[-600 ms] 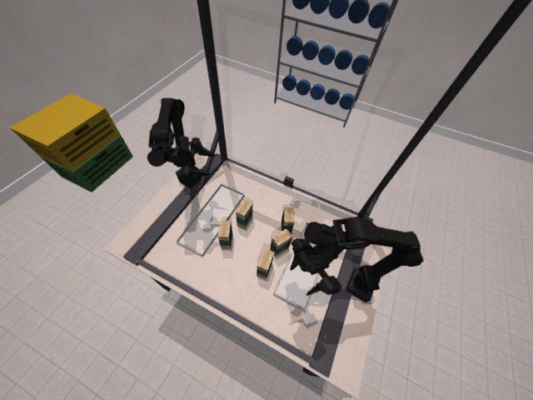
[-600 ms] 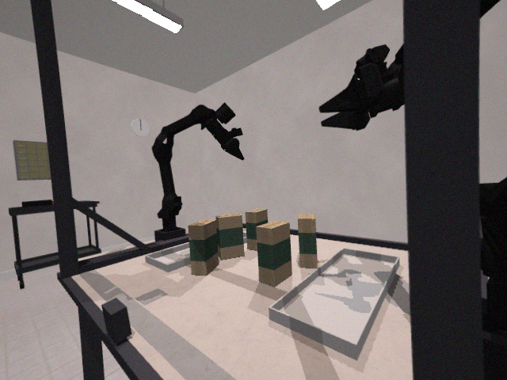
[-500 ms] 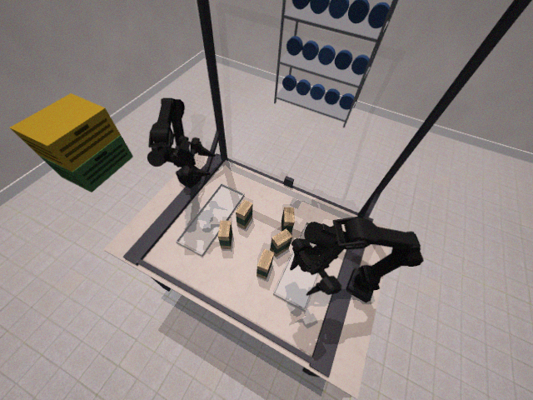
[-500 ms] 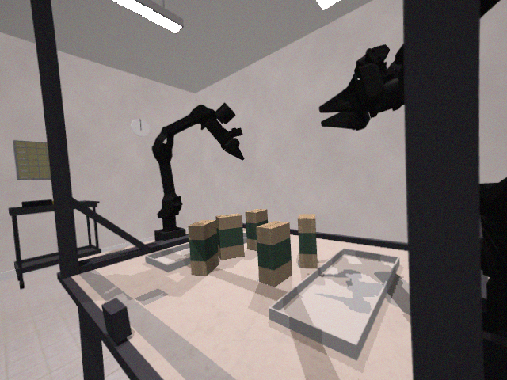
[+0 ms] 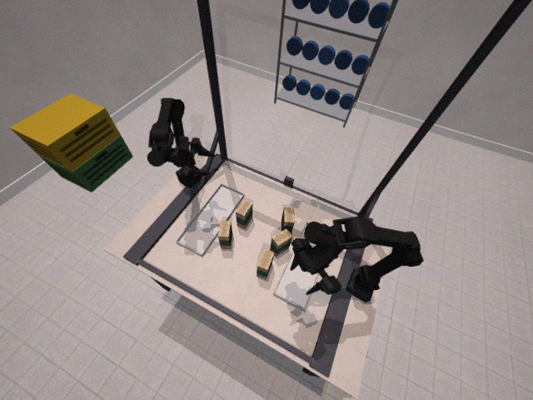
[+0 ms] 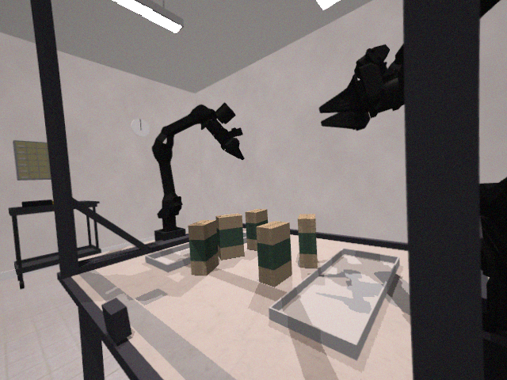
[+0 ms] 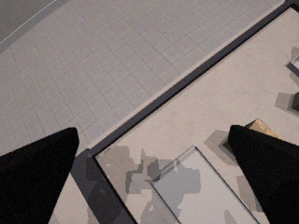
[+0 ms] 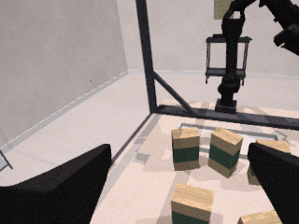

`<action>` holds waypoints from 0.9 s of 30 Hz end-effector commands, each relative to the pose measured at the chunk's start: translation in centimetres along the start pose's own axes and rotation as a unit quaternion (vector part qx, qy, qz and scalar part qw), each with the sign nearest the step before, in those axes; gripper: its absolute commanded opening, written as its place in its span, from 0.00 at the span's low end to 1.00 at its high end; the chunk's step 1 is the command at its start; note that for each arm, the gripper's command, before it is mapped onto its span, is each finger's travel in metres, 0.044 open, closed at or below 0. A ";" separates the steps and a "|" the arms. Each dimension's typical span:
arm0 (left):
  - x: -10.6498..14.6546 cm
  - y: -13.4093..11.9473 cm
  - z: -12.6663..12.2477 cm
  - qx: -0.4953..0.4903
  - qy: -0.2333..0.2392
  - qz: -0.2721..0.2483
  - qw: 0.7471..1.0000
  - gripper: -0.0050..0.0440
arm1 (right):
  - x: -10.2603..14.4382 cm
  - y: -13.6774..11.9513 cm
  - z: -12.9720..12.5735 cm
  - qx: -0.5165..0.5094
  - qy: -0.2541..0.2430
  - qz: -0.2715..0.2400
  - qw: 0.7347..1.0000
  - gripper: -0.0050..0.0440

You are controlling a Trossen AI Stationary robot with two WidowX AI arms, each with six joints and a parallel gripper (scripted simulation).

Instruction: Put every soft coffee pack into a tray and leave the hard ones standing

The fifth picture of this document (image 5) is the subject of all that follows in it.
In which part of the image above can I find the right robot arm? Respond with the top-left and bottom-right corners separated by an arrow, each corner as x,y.
147,98 -> 191,167

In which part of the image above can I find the brown rectangular block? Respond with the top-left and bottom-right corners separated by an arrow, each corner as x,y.
257,249 -> 274,279
270,229 -> 292,257
281,207 -> 295,234
218,221 -> 232,249
236,200 -> 252,229

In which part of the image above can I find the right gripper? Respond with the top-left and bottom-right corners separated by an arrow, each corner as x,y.
170,137 -> 215,183

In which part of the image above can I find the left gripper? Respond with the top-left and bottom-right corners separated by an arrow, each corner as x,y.
290,238 -> 341,295

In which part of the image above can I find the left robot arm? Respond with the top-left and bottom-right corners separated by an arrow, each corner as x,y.
296,217 -> 424,294

